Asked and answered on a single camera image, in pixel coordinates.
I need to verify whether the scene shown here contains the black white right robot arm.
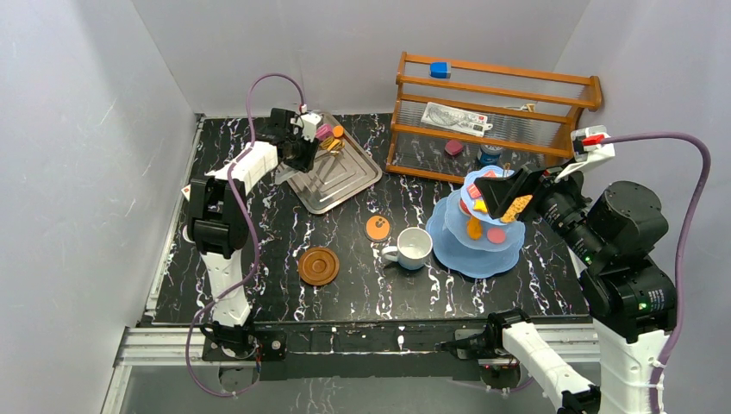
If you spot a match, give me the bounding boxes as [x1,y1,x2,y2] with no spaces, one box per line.
[437,165,678,413]

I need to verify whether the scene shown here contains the maroon heart-shaped object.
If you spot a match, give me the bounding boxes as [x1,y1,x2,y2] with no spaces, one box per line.
[444,140,464,157]

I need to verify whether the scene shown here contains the steel serving tray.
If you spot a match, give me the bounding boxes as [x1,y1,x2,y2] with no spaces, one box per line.
[286,112,383,215]

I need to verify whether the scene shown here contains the small white cardboard box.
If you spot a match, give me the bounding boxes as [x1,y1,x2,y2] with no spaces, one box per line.
[181,185,191,201]

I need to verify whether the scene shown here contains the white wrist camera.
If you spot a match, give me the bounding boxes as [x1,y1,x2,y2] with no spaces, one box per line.
[554,125,615,183]
[296,103,322,142]

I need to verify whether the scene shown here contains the wooden two-tier shelf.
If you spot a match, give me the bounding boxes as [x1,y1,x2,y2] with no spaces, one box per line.
[385,52,603,183]

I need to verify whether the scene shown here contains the blue lidded jar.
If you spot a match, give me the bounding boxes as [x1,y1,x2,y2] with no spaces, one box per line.
[478,145,504,166]

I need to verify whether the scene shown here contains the brown chocolate chip cookie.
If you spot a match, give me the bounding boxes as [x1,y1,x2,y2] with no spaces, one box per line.
[500,195,533,223]

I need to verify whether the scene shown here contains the packaged ruler protractor set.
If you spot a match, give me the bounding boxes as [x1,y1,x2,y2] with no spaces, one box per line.
[421,102,493,137]

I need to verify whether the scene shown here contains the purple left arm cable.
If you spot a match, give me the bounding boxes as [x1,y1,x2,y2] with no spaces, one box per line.
[184,72,307,399]

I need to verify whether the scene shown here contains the white ceramic mug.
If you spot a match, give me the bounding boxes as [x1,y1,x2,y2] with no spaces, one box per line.
[380,227,433,271]

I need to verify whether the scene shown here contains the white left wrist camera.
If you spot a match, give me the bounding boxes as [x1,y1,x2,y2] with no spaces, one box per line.
[296,103,322,142]

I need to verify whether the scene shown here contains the orange black round coaster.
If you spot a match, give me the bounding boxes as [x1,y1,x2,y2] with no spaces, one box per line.
[365,215,392,242]

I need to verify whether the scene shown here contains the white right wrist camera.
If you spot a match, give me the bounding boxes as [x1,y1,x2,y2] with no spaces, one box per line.
[554,125,615,183]

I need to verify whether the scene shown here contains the orange oval pastry piece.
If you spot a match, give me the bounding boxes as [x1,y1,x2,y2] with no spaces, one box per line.
[465,216,483,240]

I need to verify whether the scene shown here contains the orange yellow pastry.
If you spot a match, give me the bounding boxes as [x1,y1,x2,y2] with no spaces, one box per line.
[472,198,488,214]

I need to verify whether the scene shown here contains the blue three-tier cake stand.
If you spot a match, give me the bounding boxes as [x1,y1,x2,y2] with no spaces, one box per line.
[427,166,525,279]

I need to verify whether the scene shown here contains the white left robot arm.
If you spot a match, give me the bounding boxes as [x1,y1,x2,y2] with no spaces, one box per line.
[182,107,323,359]

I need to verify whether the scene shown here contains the steel food tongs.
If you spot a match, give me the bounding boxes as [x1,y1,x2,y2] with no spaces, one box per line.
[275,140,342,185]

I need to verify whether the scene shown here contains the pink round macaron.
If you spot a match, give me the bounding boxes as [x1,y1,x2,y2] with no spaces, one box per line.
[486,227,507,245]

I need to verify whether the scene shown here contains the pink layered cake slice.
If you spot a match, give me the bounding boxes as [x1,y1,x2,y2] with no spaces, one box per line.
[466,180,482,199]

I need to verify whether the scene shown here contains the magenta cake wedge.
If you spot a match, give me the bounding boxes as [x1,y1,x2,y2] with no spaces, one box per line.
[316,124,334,141]

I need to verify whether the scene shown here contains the brown wooden round coaster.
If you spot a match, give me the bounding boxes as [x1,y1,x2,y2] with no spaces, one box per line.
[297,247,340,286]

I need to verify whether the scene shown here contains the red sprinkled donut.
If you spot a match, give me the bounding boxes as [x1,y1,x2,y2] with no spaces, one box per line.
[459,199,472,217]

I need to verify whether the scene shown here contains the blue block on shelf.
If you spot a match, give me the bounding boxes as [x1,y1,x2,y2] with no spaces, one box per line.
[429,61,452,79]

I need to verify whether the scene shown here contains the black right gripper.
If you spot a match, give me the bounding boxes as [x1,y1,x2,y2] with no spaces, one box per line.
[472,155,606,263]

